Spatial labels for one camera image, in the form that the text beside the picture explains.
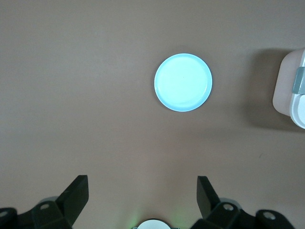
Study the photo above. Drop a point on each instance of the light blue round plate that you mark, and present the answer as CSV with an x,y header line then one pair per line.
x,y
183,82

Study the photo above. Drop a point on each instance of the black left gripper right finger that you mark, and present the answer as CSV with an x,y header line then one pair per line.
x,y
209,205

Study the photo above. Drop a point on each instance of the white storage box grey latches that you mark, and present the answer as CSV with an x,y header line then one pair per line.
x,y
283,90

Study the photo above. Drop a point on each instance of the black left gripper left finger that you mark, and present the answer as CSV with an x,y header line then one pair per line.
x,y
69,202

